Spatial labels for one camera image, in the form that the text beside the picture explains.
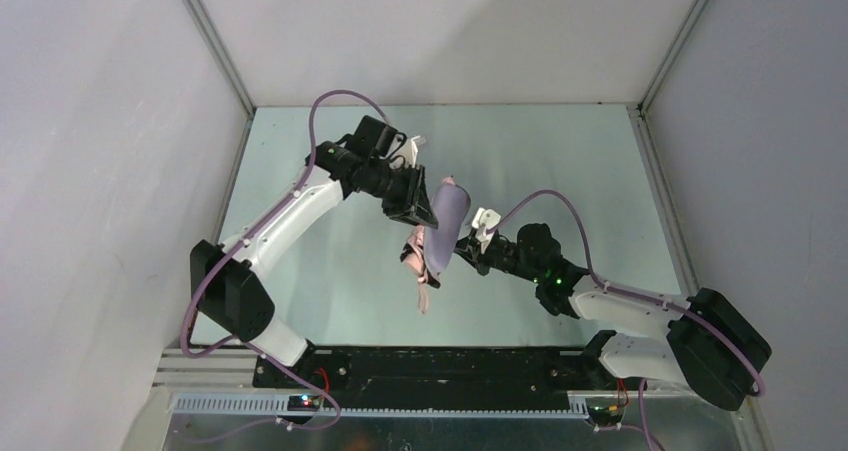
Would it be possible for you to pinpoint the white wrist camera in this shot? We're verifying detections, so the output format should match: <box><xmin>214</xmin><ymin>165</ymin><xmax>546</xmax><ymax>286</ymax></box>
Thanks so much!
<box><xmin>471</xmin><ymin>207</ymin><xmax>502</xmax><ymax>244</ymax></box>
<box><xmin>386</xmin><ymin>135</ymin><xmax>428</xmax><ymax>169</ymax></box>

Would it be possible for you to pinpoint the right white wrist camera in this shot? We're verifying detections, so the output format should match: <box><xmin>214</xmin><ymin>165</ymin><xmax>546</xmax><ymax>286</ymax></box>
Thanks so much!
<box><xmin>471</xmin><ymin>207</ymin><xmax>502</xmax><ymax>244</ymax></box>

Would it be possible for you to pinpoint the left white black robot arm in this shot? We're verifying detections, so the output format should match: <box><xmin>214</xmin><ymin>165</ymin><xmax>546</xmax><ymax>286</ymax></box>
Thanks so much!
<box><xmin>190</xmin><ymin>116</ymin><xmax>438</xmax><ymax>367</ymax></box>

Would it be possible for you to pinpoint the pink black folding umbrella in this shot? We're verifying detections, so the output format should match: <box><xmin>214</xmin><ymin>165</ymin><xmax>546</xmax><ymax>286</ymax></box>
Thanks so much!
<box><xmin>398</xmin><ymin>176</ymin><xmax>458</xmax><ymax>315</ymax></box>

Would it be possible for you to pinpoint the grey umbrella case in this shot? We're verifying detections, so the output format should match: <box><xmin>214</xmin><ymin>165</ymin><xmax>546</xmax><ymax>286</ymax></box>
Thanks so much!
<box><xmin>423</xmin><ymin>176</ymin><xmax>471</xmax><ymax>276</ymax></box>

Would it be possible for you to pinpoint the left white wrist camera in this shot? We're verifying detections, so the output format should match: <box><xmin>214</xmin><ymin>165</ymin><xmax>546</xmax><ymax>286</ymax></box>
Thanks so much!
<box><xmin>386</xmin><ymin>135</ymin><xmax>428</xmax><ymax>169</ymax></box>

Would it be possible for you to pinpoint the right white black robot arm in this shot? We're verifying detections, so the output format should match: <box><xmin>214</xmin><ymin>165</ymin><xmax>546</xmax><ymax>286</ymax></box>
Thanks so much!
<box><xmin>454</xmin><ymin>223</ymin><xmax>772</xmax><ymax>411</ymax></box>

